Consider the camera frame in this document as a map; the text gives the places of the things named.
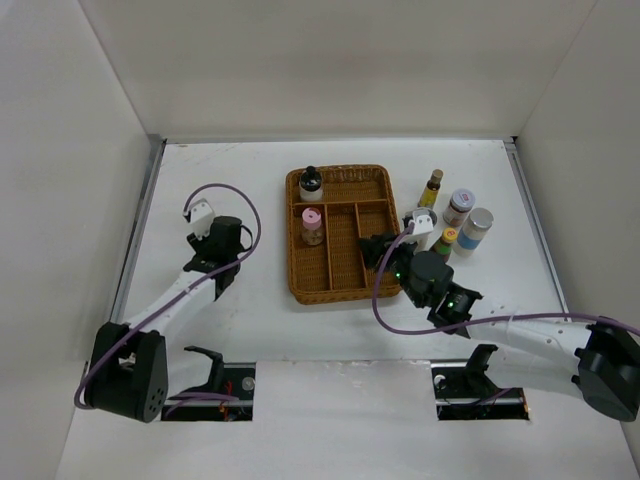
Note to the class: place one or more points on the pink cap spice jar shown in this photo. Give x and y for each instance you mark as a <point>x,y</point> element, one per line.
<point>312,226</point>

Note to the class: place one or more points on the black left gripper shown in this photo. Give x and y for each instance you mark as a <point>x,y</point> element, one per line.
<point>200,245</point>

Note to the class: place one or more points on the clear lid powder jar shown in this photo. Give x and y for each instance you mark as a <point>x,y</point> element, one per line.
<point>425,220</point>

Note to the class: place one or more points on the black cap white powder bottle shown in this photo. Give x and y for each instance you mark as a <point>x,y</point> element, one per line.
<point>310,185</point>

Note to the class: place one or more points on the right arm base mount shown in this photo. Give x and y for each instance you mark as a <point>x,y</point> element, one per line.
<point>463,391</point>

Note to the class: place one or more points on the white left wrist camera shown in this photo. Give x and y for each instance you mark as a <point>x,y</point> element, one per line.
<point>199,215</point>

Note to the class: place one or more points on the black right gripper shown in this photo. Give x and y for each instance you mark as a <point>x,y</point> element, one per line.
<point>372,248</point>

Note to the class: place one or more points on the brown wicker divided basket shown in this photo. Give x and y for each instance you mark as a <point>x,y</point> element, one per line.
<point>357,202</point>

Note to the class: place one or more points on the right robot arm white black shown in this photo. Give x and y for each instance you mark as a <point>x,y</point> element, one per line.
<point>592,358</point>

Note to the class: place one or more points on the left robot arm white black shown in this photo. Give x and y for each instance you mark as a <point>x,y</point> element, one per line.
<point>131,373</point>

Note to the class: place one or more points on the red label white lid jar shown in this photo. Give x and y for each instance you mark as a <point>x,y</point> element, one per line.
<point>461,202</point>

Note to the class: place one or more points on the red sauce bottle yellow cap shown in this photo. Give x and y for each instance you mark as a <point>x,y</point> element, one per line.
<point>443,245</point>

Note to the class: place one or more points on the silver lid blue label jar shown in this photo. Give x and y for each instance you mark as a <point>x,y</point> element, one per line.
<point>476,226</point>

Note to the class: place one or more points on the yellow oil bottle brown cap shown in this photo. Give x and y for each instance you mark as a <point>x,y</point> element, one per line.
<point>431,190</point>

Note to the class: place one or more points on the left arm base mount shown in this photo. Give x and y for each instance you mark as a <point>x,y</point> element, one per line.
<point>210,389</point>

